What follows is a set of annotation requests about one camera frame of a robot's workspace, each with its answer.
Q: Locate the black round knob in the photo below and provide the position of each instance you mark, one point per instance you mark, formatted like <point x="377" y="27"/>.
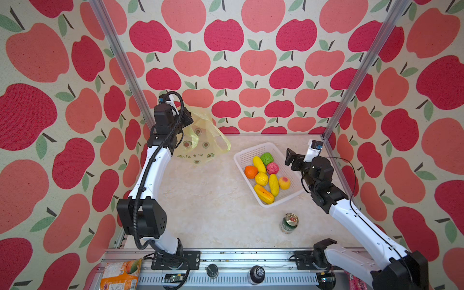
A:
<point x="256" y="275"/>

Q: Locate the orange toy fruit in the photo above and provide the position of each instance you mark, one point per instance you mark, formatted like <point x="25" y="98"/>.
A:
<point x="251" y="172"/>

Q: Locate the small grey knob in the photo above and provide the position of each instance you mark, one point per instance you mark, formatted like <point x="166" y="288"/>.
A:
<point x="212" y="271"/>

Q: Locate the yellow banana toy fruit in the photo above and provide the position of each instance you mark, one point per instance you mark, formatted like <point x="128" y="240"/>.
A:
<point x="274" y="185"/>

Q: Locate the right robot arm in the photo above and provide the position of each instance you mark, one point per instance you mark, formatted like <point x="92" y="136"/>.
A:
<point x="390" y="266"/>

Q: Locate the yellow elongated toy fruit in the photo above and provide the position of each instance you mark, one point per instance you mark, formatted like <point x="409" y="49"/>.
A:
<point x="259" y="165"/>

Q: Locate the small yellow toy fruit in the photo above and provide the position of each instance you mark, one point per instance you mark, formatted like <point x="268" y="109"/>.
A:
<point x="261" y="179"/>

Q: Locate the peach toy fruit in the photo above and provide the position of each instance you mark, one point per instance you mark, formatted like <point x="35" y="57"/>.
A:
<point x="284" y="183"/>

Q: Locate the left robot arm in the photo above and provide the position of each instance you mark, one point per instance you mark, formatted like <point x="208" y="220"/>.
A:
<point x="141" y="214"/>

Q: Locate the pink snack packet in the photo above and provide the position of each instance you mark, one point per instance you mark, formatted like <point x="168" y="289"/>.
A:
<point x="355" y="283"/>

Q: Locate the pink toy fruit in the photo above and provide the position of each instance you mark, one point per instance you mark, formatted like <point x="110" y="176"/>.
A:
<point x="272" y="169"/>

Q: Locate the left aluminium corner post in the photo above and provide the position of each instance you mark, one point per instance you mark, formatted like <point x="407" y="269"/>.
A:
<point x="104" y="19"/>

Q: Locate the yellow plastic bag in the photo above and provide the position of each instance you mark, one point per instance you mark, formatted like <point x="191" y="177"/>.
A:
<point x="202" y="141"/>

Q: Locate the right aluminium corner post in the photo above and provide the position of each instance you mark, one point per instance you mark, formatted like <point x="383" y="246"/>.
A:
<point x="394" y="15"/>

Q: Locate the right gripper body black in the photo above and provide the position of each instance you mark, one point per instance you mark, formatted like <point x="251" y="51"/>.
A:
<point x="306" y="173"/>

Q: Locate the orange snack packet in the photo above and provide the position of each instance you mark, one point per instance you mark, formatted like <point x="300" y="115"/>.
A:
<point x="121" y="275"/>

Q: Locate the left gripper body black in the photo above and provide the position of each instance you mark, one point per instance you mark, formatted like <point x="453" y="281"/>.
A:
<point x="185" y="122"/>

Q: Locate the white plastic basket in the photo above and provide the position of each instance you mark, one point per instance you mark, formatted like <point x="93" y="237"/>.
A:
<point x="245" y="158"/>

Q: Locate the yellow orange mango toy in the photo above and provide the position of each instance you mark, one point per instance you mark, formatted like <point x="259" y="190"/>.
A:
<point x="264" y="195"/>

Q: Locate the aluminium corner post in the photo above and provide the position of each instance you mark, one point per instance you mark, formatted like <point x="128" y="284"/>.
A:
<point x="104" y="19"/>
<point x="394" y="15"/>

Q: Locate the green toy fruit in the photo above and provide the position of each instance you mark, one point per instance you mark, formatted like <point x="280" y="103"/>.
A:
<point x="267" y="158"/>

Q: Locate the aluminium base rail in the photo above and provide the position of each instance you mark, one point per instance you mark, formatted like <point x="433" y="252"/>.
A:
<point x="285" y="269"/>

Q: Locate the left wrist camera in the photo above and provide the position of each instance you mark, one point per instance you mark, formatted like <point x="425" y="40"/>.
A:
<point x="168" y="99"/>

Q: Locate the green drink can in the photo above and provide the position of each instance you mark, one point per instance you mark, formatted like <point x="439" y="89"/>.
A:
<point x="289" y="223"/>

